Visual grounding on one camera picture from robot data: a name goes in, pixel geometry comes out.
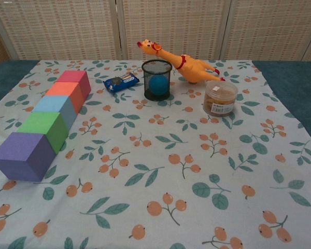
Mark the floral patterned tablecloth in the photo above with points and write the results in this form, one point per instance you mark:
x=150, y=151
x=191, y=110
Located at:
x=171, y=168

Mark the black mesh pen cup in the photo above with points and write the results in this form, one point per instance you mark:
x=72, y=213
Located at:
x=156, y=77

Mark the woven folding screen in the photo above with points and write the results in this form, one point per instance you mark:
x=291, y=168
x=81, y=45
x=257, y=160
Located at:
x=155, y=28

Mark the blue Oreo cookie pack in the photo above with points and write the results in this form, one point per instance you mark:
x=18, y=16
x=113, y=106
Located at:
x=120, y=82

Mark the green foam cube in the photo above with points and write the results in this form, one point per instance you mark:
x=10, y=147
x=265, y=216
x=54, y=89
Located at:
x=45, y=127

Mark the clear round plastic container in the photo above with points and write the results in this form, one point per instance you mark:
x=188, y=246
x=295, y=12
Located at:
x=219, y=99

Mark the light blue foam cube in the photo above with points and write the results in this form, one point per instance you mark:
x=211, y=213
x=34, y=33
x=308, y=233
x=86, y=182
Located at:
x=57, y=106

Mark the yellow rubber chicken toy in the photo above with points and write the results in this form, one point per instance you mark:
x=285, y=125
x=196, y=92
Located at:
x=189, y=66

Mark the blue ball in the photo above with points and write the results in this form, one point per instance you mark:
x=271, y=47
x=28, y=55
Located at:
x=157, y=85

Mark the pink foam cube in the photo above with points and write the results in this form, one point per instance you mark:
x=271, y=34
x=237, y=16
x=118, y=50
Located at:
x=76, y=77

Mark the orange foam cube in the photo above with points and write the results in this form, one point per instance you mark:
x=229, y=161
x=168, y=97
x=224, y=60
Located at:
x=67, y=90

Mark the purple foam cube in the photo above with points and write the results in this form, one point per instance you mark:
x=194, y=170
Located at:
x=15, y=155

